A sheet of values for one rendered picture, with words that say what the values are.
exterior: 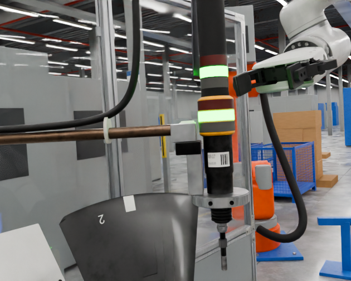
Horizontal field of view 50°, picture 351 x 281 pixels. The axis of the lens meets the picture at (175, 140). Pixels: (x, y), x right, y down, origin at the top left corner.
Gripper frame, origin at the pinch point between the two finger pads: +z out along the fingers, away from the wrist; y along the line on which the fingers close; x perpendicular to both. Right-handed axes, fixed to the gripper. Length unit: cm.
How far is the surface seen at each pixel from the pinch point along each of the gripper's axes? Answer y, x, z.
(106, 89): 70, 1, -30
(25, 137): 19.6, 1.8, 27.6
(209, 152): 0.3, -4.8, 16.6
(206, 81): 0.1, 3.2, 14.4
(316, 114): 260, -194, -716
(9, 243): 43, -18, 25
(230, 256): 71, -90, -75
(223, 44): -1.7, 6.8, 11.9
